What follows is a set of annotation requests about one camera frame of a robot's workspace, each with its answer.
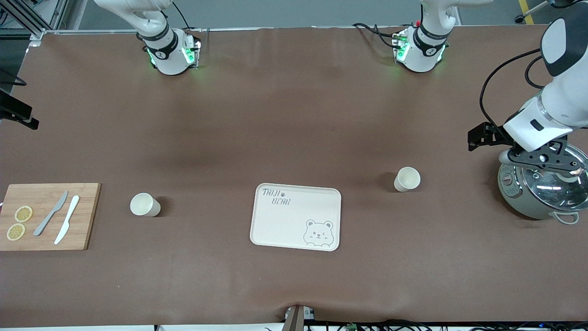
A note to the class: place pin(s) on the white IKEA cup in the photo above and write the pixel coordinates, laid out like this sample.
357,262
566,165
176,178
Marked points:
408,178
142,204

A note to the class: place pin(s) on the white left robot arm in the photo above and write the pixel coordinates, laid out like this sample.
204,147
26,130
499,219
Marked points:
565,96

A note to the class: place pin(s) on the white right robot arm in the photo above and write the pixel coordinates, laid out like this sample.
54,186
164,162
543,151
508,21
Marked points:
170,59

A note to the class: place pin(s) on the glass pot lid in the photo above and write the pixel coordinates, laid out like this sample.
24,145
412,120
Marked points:
551,193

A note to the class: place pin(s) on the grey-green cooking pot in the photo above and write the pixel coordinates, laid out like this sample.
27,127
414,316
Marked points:
519,202

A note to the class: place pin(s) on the grey plastic knife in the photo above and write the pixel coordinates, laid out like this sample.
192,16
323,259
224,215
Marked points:
61,202

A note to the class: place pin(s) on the lemon slice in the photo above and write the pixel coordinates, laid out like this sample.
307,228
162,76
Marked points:
16,231
23,214

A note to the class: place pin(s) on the white plastic knife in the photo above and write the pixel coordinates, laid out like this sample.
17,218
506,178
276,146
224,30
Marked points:
70,212

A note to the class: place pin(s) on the wooden cutting board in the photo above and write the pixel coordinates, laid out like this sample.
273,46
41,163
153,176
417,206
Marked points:
87,207

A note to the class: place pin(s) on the small black caster wheel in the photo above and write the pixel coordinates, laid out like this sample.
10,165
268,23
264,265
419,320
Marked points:
519,19

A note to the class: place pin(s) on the brown table cover mat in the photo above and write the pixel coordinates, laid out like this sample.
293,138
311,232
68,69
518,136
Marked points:
294,115

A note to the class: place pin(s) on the cream bear print tray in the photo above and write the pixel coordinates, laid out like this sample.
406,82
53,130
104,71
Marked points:
294,230

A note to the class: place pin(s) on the aluminium frame post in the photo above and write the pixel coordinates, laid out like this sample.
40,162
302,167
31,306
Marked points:
34,31

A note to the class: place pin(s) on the metal table edge bracket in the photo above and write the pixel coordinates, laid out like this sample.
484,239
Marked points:
294,319

